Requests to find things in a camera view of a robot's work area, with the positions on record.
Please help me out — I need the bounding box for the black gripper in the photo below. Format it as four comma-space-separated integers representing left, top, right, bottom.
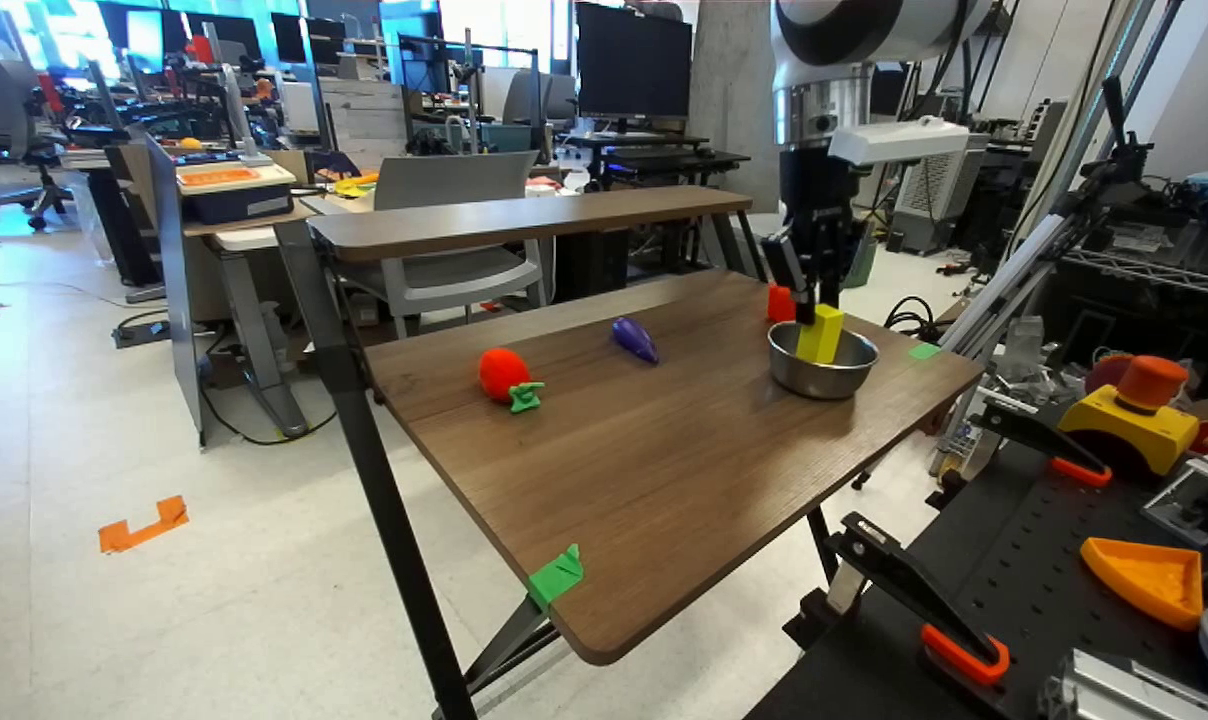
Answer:
764, 142, 862, 323

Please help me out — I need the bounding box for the yellow block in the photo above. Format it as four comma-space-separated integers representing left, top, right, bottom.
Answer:
797, 303, 845, 362

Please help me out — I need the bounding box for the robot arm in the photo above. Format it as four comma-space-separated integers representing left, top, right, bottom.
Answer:
767, 0, 993, 319

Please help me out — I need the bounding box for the metal bowl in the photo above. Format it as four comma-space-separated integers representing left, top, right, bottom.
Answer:
764, 319, 885, 403

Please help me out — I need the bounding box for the green tape marker near corner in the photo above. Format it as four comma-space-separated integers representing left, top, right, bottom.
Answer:
910, 340, 944, 362

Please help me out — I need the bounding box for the green tape marker corner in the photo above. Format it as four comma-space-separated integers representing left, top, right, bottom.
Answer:
528, 545, 584, 606
910, 340, 944, 362

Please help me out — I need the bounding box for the purple toy eggplant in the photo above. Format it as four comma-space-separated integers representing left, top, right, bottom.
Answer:
607, 315, 660, 362

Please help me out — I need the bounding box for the black computer monitor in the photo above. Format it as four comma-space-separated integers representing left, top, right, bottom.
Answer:
576, 2, 691, 114

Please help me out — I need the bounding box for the black orange clamp left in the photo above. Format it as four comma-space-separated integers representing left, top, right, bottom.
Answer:
830, 513, 1011, 691

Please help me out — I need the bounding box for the black orange clamp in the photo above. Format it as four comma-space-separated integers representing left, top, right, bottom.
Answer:
830, 513, 1011, 691
976, 398, 1112, 486

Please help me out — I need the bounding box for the black orange clamp right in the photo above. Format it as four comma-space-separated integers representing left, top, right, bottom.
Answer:
976, 398, 1112, 486

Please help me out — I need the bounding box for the yellow emergency stop box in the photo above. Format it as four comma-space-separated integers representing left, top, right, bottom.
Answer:
1055, 351, 1201, 477

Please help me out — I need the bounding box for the green tape marker far corner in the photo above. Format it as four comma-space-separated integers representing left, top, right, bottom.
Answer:
528, 545, 584, 606

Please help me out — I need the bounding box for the brown wooden bench shelf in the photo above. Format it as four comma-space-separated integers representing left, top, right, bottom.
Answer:
312, 184, 749, 261

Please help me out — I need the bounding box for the orange wedge piece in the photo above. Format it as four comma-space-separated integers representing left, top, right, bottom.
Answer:
1082, 535, 1206, 633

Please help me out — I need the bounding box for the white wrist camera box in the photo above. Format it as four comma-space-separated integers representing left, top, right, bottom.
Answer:
831, 114, 967, 162

